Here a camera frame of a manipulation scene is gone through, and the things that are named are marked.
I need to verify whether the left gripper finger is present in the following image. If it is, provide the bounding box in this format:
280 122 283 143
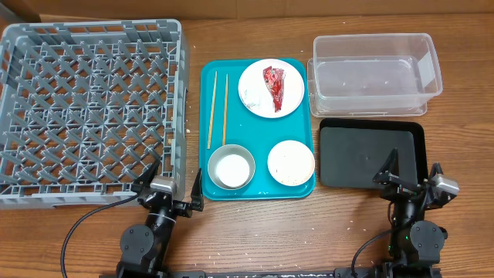
133 159 161 192
191 168 204 212

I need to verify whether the wooden chopstick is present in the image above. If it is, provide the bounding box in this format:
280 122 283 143
207 71 218 150
222 74 229 146

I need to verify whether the small white plate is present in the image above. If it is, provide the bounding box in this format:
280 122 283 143
267 140 316 187

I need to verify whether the red snack wrapper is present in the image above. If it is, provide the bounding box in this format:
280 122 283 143
262 66 285 113

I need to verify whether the small white cup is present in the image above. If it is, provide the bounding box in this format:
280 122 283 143
215 154 250 189

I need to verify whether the white tissue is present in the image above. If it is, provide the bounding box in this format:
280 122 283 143
243 88 262 110

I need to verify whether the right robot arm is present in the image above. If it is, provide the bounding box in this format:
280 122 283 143
373 148 459 277

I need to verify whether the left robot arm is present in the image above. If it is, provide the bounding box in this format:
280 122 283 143
116 161 204 278

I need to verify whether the black waste tray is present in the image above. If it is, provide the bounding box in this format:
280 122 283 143
319 118 428 189

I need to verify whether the grey dishwasher rack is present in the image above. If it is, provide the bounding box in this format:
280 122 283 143
1 19 190 209

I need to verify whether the grey metal bowl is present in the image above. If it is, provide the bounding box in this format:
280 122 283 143
208 144 255 190

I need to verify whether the teal serving tray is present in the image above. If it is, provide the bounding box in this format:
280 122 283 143
198 59 316 201

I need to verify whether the clear plastic bin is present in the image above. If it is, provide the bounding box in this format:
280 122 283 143
307 33 443 117

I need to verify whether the large white plate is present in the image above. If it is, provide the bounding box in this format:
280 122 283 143
238 59 305 118

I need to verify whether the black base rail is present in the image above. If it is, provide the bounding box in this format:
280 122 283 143
99 268 442 278

